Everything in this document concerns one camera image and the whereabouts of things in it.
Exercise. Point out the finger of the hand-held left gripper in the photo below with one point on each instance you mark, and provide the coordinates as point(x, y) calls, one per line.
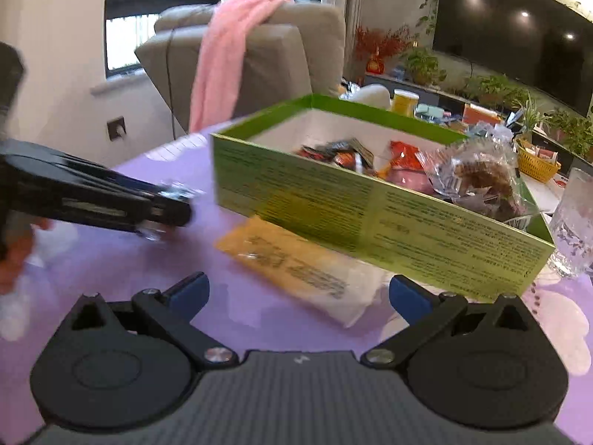
point(171, 211)

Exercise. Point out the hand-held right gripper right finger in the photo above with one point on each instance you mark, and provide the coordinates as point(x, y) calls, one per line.
point(407, 299)

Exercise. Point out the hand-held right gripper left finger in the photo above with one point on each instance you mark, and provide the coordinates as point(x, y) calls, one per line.
point(190, 295)

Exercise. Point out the green cardboard box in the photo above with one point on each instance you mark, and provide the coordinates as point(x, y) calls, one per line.
point(394, 227)

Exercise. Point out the long beige yellow packet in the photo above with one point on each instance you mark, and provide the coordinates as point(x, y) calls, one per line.
point(287, 259)

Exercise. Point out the pink spout pouch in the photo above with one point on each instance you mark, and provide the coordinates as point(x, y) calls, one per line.
point(410, 181)

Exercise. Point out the red checkered snack packet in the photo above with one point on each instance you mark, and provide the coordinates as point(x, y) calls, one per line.
point(407, 157)

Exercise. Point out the clear bag of brown snacks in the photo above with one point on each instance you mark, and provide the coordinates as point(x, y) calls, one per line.
point(482, 176)

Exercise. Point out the black yellow-label snack packet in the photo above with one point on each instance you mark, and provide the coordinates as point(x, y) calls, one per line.
point(356, 153)

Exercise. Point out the person's left hand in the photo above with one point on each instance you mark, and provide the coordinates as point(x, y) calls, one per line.
point(16, 259)

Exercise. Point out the purple floral tablecloth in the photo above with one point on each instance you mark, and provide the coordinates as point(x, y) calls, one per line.
point(259, 315)

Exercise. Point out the pink blanket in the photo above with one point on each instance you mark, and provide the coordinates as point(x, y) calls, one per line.
point(222, 55)

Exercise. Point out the grey sofa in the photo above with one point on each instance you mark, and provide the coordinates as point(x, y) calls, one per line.
point(278, 65)

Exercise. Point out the glass pitcher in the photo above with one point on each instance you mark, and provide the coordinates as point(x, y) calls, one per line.
point(574, 227)

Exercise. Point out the yellow basket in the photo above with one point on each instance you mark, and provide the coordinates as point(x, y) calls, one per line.
point(535, 164)

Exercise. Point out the yellow can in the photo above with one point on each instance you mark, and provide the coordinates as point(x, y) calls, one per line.
point(404, 102)

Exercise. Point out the orange box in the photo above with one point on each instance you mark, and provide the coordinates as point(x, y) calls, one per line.
point(479, 115)

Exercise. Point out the spider plant in glass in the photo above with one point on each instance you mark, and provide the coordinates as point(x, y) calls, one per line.
point(526, 116)

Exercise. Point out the potted green plant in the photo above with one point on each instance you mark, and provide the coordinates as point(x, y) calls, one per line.
point(495, 90)
point(424, 67)
point(572, 132)

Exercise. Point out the red berry plant in vase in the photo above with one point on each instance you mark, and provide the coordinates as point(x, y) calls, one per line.
point(382, 46)

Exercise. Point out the light curtain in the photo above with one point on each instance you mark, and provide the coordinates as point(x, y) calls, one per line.
point(343, 18)

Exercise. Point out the wall socket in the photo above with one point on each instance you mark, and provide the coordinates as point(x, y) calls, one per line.
point(116, 129)

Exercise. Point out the wall television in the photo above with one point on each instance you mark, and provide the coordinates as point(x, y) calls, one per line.
point(519, 32)

